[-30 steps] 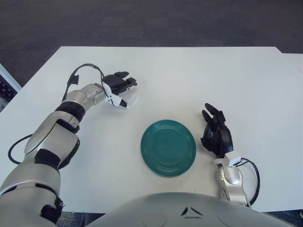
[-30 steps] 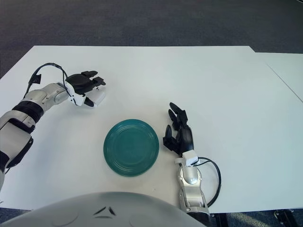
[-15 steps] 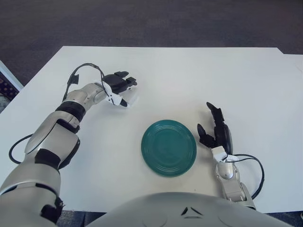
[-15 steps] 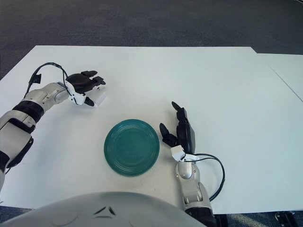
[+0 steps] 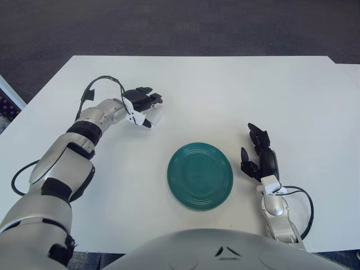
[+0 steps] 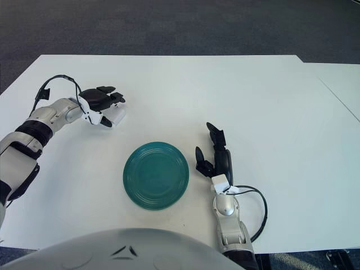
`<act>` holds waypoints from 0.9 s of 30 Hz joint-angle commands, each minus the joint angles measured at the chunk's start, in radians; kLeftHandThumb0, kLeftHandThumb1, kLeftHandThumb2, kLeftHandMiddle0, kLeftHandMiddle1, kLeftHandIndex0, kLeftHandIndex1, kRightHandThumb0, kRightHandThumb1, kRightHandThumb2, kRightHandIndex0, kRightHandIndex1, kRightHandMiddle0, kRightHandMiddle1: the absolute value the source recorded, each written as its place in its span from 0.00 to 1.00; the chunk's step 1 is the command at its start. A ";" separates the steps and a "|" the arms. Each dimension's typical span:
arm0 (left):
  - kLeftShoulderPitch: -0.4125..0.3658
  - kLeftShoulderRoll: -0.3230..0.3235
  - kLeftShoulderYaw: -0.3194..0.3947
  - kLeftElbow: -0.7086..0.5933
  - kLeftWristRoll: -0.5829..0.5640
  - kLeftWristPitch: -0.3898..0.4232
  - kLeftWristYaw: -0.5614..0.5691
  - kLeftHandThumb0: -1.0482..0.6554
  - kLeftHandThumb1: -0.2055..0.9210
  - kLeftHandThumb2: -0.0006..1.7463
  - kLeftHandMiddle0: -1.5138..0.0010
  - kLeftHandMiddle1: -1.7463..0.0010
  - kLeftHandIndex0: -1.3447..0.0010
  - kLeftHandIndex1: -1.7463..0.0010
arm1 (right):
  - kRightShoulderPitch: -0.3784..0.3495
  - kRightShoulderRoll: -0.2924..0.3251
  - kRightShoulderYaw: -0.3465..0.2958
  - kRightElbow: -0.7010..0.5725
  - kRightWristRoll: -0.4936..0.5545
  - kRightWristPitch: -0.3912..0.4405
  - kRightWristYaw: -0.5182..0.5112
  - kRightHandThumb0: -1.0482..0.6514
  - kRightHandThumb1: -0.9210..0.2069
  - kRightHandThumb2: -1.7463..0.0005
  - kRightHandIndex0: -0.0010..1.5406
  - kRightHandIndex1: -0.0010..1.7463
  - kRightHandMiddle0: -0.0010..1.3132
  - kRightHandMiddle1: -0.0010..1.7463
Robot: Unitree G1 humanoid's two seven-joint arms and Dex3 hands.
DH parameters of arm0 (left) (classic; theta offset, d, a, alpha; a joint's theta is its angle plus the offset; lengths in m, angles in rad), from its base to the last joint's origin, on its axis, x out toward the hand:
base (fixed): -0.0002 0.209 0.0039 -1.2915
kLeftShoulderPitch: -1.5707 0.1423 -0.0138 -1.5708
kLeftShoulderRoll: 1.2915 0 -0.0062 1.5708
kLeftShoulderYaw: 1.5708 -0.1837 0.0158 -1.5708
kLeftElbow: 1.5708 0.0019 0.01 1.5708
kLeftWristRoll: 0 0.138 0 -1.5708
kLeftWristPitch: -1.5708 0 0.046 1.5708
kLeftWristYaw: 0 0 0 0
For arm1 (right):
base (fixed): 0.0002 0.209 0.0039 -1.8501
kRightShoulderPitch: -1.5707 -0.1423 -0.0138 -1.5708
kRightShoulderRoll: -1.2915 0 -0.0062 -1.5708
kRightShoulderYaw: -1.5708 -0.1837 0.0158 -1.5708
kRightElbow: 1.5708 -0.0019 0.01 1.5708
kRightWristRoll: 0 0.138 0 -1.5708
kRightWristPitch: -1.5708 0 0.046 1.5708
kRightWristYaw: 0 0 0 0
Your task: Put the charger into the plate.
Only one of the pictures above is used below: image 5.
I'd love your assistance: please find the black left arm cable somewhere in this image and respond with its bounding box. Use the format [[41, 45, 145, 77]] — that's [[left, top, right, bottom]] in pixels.
[[11, 75, 128, 196]]

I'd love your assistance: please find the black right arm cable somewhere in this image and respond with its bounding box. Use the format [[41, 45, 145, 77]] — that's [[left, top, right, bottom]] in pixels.
[[277, 185, 314, 240]]

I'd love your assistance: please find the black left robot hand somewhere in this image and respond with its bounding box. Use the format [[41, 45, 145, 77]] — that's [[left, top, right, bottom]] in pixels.
[[123, 87, 164, 129]]

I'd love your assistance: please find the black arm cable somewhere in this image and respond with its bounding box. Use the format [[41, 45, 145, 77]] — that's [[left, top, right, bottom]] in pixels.
[[11, 75, 128, 196], [277, 185, 314, 240]]

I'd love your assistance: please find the dark patterned rug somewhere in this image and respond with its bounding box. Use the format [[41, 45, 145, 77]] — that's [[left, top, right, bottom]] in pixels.
[[0, 89, 21, 133]]

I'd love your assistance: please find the dark green round plate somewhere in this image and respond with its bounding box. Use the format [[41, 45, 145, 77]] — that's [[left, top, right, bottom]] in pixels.
[[166, 142, 234, 212]]

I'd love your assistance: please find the white board edge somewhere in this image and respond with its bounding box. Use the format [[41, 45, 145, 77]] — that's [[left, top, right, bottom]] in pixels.
[[0, 74, 28, 110]]

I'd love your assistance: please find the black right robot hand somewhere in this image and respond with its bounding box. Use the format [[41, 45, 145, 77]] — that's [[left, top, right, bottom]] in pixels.
[[240, 123, 280, 182]]

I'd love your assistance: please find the grey robot torso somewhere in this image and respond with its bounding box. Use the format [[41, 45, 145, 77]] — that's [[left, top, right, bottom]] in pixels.
[[102, 228, 354, 270]]

